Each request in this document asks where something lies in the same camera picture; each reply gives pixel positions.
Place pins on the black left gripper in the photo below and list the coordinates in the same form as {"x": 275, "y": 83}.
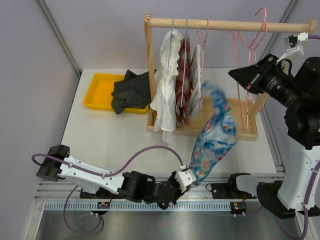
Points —
{"x": 179, "y": 193}

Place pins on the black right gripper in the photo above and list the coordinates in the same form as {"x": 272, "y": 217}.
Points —
{"x": 252, "y": 78}

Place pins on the blue floral skirt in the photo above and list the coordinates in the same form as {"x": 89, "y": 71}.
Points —
{"x": 216, "y": 138}

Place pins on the grey polka dot skirt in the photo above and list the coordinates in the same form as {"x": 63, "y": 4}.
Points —
{"x": 131, "y": 92}

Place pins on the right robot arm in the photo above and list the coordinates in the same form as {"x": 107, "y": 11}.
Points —
{"x": 300, "y": 95}

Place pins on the red plaid skirt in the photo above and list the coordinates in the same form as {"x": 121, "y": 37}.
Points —
{"x": 182, "y": 115}

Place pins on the white ruffled skirt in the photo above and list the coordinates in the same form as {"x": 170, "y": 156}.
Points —
{"x": 164, "y": 101}

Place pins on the wooden clothes rack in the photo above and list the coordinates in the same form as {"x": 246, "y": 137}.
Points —
{"x": 238, "y": 107}

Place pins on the yellow plastic tray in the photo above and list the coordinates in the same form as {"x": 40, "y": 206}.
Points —
{"x": 99, "y": 93}

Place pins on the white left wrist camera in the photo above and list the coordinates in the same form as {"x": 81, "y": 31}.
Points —
{"x": 185, "y": 178}

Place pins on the aluminium mounting rail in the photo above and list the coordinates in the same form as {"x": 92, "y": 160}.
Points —
{"x": 160, "y": 192}

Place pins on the aluminium frame post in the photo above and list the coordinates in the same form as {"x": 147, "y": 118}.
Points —
{"x": 54, "y": 27}
{"x": 288, "y": 11}

